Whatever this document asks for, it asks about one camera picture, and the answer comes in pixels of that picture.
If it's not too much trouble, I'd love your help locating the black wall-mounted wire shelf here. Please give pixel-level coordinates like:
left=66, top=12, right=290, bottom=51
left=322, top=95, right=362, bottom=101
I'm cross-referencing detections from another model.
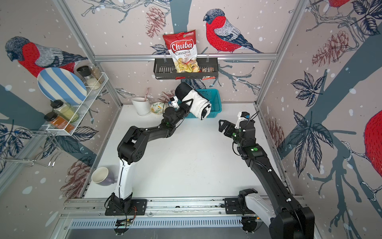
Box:
left=153, top=58, right=218, bottom=80

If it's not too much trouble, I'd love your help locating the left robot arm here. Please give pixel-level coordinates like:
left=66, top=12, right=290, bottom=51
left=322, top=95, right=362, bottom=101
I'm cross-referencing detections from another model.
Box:
left=110, top=103, right=191, bottom=213

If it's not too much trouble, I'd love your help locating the orange spice jar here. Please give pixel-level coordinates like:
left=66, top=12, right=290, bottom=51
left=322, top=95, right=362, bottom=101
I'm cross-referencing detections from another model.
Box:
left=44, top=112, right=75, bottom=133

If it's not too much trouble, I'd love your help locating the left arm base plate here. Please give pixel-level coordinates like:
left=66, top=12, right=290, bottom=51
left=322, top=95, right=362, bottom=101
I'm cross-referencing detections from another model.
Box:
left=105, top=197, right=148, bottom=216

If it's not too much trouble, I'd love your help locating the black white checkered pillowcase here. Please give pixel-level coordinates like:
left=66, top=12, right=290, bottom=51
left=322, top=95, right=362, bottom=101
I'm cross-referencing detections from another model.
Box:
left=175, top=82, right=211, bottom=120

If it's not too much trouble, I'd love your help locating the glass salt shaker black lid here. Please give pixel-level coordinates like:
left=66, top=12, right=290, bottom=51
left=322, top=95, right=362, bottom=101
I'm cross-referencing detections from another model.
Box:
left=77, top=65, right=101, bottom=90

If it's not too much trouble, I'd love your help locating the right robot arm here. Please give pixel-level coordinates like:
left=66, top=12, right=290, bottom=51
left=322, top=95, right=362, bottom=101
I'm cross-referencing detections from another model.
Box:
left=219, top=119, right=315, bottom=239

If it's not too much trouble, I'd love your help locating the green spice jar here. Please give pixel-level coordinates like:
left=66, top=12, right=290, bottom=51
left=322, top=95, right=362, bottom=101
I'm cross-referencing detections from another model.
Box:
left=50, top=100, right=79, bottom=122

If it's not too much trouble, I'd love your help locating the white mug with straw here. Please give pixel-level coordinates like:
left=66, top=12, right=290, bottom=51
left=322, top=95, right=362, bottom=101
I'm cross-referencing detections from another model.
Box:
left=131, top=97, right=151, bottom=116

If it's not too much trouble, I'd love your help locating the blue white striped plate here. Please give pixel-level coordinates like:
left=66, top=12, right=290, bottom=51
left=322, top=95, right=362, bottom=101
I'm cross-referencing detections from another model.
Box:
left=37, top=67, right=88, bottom=106

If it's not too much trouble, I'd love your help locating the red Chuba chips bag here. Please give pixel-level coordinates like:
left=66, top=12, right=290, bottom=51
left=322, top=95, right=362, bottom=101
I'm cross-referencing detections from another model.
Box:
left=163, top=30, right=200, bottom=73

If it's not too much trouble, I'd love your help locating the small floral ceramic bowl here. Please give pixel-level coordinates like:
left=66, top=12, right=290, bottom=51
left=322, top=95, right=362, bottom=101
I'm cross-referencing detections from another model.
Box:
left=150, top=102, right=166, bottom=115

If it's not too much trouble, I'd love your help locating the white wire wall rack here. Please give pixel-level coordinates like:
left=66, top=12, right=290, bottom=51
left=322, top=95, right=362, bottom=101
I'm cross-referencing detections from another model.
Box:
left=46, top=73, right=109, bottom=136

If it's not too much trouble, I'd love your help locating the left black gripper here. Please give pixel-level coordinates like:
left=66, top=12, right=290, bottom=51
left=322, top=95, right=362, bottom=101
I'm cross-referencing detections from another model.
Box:
left=171, top=99, right=193, bottom=127

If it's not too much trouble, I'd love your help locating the teal plastic basket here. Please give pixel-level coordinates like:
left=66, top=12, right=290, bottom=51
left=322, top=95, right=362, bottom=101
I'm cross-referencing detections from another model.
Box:
left=197, top=89, right=222, bottom=118

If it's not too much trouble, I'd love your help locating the purple white cup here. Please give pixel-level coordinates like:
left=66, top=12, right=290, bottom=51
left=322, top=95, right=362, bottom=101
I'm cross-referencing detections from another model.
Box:
left=91, top=167, right=115, bottom=186

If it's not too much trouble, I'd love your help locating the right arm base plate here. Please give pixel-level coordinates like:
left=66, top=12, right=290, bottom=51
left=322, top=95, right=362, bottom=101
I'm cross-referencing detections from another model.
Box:
left=220, top=198, right=255, bottom=215

